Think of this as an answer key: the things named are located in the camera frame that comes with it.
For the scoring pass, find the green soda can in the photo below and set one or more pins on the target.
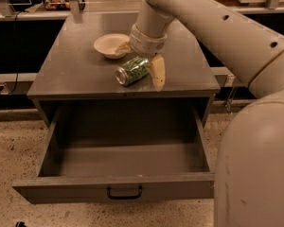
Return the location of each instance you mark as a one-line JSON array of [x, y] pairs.
[[132, 71]]

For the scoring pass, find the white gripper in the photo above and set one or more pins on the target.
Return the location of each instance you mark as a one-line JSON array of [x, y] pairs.
[[146, 44]]

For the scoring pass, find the grey metal cabinet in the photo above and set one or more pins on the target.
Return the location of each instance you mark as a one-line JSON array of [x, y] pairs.
[[73, 69]]

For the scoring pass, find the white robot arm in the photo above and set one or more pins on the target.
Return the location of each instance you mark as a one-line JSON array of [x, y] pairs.
[[249, 178]]

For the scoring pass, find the white paper bowl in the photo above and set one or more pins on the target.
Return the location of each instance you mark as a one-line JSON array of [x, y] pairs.
[[107, 44]]

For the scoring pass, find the open grey top drawer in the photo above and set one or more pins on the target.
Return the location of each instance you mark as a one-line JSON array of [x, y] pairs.
[[91, 147]]

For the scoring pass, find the black drawer handle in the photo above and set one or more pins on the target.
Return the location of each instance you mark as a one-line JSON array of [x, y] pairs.
[[124, 194]]

